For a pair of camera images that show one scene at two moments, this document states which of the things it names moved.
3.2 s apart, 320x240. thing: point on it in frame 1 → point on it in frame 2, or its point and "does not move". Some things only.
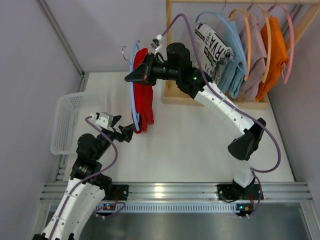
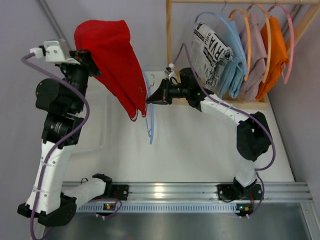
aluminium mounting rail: (272, 191) does not move
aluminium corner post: (45, 7) does not move
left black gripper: (117, 132) → (85, 61)
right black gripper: (150, 69) → (165, 90)
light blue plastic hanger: (135, 116) → (151, 109)
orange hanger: (247, 73) does not move
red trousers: (142, 95) → (110, 44)
